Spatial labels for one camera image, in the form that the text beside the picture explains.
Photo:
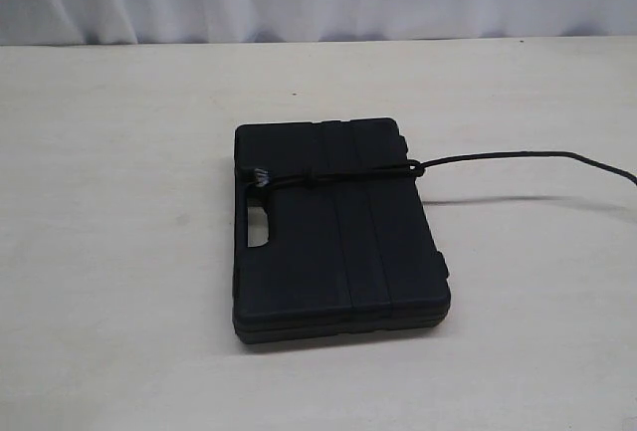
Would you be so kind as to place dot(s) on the black plastic carry case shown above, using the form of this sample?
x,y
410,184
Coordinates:
x,y
314,260

